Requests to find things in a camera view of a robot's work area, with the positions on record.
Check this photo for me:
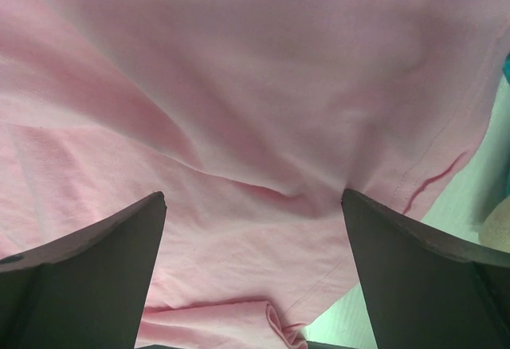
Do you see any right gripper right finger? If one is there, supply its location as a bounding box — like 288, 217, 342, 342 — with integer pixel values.
342, 190, 509, 349

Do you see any beige folded t shirt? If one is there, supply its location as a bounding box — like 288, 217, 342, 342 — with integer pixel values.
479, 198, 510, 253

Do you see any pink t shirt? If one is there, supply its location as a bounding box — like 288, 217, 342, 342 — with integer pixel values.
1, 0, 509, 348

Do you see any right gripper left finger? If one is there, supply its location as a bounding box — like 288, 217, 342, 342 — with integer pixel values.
1, 192, 167, 348

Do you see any teal folded t shirt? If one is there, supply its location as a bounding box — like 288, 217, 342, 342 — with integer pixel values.
502, 53, 510, 84

